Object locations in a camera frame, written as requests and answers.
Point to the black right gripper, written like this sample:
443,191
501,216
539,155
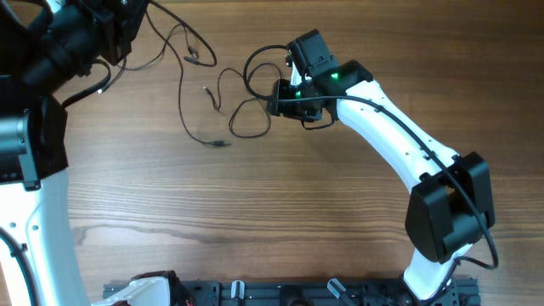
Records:
277,104

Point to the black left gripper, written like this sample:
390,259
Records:
117,32

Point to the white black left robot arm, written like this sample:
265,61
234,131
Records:
65,40

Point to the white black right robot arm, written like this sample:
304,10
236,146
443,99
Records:
450,207

